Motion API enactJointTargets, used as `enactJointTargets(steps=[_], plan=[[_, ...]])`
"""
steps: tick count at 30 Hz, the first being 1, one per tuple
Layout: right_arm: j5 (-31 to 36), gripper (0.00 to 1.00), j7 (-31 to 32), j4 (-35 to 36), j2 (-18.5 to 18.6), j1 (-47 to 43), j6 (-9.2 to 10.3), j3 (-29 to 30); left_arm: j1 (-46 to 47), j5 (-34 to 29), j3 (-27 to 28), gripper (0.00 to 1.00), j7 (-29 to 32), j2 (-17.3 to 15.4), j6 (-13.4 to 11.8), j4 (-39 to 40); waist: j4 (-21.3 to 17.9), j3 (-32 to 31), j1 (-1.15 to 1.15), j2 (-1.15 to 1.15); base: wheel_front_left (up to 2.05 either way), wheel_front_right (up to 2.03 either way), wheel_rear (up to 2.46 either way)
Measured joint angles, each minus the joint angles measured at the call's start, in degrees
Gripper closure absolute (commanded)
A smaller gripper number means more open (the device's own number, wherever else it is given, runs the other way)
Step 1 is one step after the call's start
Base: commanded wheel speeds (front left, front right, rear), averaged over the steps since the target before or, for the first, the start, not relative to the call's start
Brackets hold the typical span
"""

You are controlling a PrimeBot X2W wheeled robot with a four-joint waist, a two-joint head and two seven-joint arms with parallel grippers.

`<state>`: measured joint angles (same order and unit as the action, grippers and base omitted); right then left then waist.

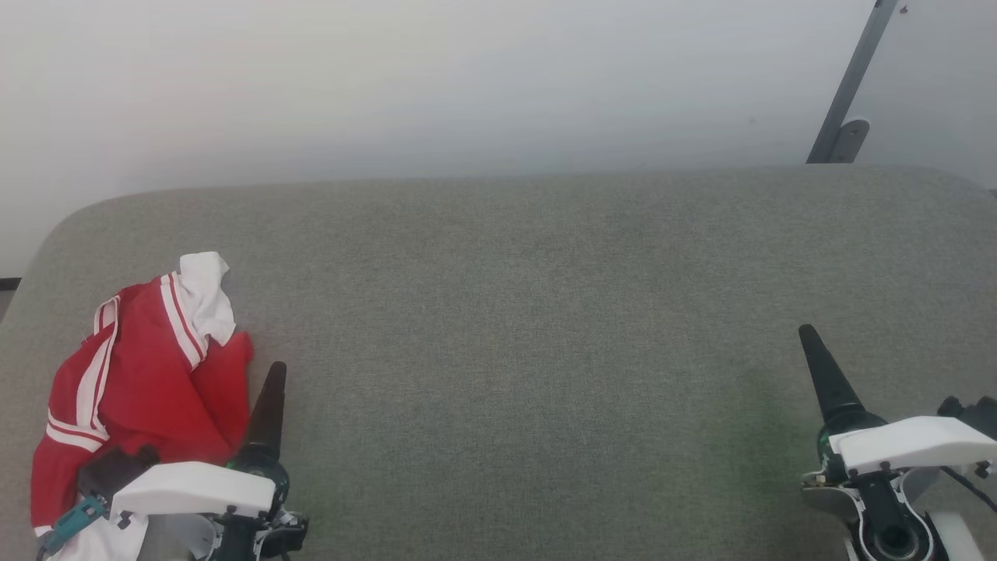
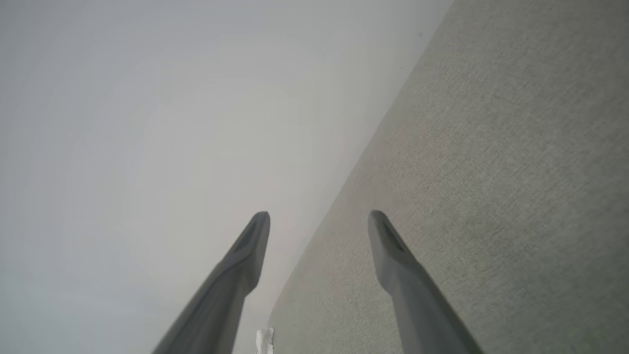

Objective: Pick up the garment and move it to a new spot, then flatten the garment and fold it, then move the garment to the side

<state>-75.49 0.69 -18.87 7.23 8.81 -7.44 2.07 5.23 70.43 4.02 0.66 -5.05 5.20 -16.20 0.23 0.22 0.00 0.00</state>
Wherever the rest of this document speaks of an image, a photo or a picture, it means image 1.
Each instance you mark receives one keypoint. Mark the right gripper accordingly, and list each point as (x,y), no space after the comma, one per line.
(880,514)

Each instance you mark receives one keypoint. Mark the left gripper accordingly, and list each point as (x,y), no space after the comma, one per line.
(273,534)

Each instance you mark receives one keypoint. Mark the red shirt with white stripes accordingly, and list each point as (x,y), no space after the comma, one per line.
(148,374)

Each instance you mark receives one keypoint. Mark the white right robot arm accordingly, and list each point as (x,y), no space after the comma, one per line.
(956,539)

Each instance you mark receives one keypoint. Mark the black right wrist connector box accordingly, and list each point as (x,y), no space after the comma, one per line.
(974,413)

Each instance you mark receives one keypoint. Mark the black wrist connector box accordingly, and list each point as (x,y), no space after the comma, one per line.
(974,413)
(113,470)

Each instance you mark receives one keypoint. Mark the black left wrist connector box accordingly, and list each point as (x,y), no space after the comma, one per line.
(113,470)

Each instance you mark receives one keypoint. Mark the grey fabric sofa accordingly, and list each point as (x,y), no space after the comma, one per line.
(514,327)

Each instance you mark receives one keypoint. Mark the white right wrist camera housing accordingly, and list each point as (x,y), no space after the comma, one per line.
(911,442)

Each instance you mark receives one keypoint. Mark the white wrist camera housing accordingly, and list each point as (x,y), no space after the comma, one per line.
(191,489)
(911,442)

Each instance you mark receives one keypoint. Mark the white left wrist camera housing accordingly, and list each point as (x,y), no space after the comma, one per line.
(191,489)

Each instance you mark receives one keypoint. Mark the grey metal pole with bracket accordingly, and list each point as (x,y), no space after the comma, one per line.
(853,78)

